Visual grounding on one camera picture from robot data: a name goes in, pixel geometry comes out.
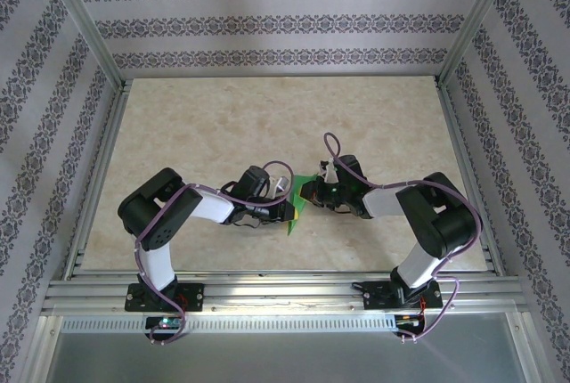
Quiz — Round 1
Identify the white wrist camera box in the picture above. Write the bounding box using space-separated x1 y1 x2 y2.
317 158 340 183
272 175 294 196

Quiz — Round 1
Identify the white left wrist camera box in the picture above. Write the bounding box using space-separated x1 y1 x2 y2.
272 175 294 196

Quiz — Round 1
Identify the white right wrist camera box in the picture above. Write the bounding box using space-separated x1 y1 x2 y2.
317 158 340 183

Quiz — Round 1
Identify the grey slotted cable duct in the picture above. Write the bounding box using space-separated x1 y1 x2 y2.
60 314 398 333

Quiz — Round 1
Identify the left controller board green light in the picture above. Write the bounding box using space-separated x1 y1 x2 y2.
145 316 184 331

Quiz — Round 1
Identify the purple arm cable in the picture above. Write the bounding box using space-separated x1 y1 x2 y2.
322 132 485 344
133 159 295 346

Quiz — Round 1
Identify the aluminium rail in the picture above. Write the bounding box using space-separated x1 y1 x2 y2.
64 82 133 280
434 79 508 277

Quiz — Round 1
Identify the aluminium right side rail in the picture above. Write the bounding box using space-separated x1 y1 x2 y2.
434 79 508 277

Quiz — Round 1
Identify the right controller board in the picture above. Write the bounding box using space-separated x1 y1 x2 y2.
395 314 428 329

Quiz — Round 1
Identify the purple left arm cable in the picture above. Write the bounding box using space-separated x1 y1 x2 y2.
133 159 295 346

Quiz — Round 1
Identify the green paper sheet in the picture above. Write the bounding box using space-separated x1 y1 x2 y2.
284 173 320 239

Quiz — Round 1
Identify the aluminium rail beam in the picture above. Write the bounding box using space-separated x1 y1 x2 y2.
42 272 531 316

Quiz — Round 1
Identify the aluminium left corner post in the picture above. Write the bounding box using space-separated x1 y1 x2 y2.
42 0 126 90

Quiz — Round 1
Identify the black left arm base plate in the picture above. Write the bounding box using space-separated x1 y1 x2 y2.
126 283 205 313

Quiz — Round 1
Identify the aluminium corner post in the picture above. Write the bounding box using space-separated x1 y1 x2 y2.
436 0 525 86
42 0 126 90

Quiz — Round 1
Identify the aluminium right corner post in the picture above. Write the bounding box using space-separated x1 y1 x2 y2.
436 0 525 86

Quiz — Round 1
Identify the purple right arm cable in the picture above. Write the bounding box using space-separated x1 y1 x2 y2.
322 132 485 344

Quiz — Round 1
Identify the aluminium left side rail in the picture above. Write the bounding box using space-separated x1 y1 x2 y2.
64 82 133 280

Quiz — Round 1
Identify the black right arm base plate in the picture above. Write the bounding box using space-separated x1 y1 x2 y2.
362 281 444 312

